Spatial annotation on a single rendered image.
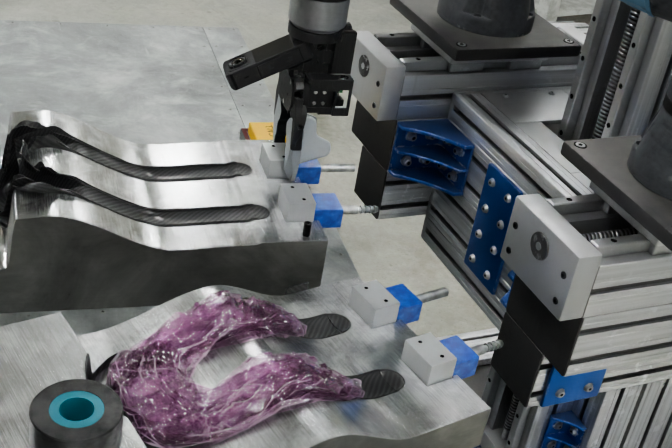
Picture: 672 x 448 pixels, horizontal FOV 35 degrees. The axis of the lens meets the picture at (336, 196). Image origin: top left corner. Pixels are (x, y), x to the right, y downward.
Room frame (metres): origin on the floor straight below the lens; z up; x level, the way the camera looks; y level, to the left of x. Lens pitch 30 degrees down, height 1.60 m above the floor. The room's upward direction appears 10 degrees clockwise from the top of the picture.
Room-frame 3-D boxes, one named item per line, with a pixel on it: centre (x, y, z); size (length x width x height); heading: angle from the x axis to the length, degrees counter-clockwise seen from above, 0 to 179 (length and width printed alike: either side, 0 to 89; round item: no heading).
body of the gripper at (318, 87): (1.27, 0.06, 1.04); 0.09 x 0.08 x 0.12; 111
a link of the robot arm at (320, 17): (1.27, 0.06, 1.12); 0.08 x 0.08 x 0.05
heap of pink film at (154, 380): (0.84, 0.07, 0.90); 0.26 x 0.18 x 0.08; 128
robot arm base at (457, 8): (1.58, -0.18, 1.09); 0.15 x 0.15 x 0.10
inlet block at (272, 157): (1.28, 0.04, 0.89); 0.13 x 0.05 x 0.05; 111
